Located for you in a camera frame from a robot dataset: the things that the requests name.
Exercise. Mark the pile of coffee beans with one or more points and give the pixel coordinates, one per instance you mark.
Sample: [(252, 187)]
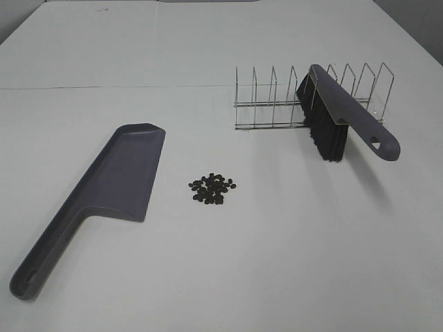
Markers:
[(211, 189)]

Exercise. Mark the grey plastic dustpan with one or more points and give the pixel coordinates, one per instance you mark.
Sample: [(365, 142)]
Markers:
[(118, 184)]

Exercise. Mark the grey hand brush black bristles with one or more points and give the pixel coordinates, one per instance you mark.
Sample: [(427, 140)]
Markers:
[(329, 111)]

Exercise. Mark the chrome wire divider rack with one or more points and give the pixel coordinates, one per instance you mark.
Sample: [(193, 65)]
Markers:
[(275, 104)]

